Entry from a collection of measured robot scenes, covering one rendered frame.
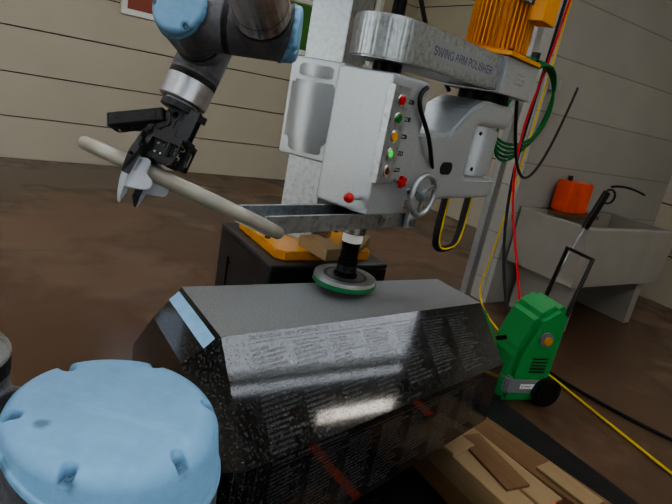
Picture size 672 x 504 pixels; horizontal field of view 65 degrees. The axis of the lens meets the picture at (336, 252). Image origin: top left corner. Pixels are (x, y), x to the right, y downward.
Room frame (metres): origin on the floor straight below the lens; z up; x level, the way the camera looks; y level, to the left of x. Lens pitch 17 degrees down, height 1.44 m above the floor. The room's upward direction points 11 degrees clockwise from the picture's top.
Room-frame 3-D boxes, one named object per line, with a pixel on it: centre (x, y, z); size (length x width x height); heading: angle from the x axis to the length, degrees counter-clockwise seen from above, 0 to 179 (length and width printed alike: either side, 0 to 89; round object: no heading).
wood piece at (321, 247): (2.16, 0.07, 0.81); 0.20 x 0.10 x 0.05; 42
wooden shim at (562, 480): (1.84, -1.12, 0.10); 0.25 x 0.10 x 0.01; 37
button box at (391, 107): (1.57, -0.09, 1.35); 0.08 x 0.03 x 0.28; 141
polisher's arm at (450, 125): (1.99, -0.30, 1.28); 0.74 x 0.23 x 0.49; 141
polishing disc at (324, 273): (1.70, -0.05, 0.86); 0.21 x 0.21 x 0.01
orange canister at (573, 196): (4.44, -1.88, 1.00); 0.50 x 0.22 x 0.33; 125
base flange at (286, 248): (2.40, 0.16, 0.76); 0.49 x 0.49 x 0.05; 34
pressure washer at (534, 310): (2.76, -1.16, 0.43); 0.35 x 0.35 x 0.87; 19
